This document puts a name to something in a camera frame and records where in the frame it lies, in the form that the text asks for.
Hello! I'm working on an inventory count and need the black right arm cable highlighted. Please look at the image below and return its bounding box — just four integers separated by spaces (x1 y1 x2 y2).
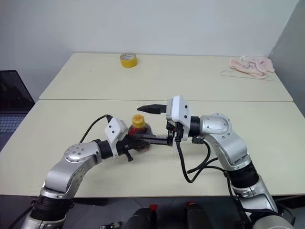
175 136 231 184

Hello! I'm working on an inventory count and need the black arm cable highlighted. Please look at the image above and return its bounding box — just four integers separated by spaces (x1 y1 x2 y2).
79 114 113 144
175 136 231 184

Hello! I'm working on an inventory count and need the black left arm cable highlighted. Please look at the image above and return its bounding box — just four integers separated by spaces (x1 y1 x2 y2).
79 114 113 144

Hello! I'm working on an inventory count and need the small black box device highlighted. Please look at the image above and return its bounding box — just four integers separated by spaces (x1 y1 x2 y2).
99 221 122 229

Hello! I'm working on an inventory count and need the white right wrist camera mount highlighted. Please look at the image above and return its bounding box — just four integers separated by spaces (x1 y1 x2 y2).
165 95 192 141

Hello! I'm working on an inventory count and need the yellow tape roll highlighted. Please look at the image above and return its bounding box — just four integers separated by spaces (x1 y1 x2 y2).
120 52 139 69

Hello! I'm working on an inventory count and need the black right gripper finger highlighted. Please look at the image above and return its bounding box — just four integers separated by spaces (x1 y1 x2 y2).
135 133 173 147
137 104 167 115

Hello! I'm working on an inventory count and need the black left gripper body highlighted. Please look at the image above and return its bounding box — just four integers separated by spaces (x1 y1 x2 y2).
117 134 134 163

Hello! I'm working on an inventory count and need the clear bottle with dark drink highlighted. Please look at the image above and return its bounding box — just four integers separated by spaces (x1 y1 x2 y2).
127 122 154 154

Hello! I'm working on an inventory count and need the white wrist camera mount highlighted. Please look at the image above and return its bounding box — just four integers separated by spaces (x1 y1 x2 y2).
104 117 129 157
165 95 192 141

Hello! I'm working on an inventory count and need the pink cloth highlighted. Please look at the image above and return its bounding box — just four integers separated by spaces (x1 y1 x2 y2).
229 55 275 79

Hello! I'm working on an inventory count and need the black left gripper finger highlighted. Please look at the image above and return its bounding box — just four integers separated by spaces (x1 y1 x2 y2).
130 140 151 154

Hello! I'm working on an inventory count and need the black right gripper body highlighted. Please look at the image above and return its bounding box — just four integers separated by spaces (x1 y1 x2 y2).
166 120 184 146

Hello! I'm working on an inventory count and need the yellow bottle cap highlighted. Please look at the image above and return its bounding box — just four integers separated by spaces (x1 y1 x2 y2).
132 114 146 128

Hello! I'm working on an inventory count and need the dark laptop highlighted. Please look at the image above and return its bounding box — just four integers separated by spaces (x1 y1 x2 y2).
0 70 35 152

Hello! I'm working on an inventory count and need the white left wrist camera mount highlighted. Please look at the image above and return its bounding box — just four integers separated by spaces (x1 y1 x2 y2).
104 117 129 157

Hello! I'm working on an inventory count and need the dark rounded shape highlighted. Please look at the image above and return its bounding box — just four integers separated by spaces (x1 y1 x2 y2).
186 201 215 229
124 204 158 229

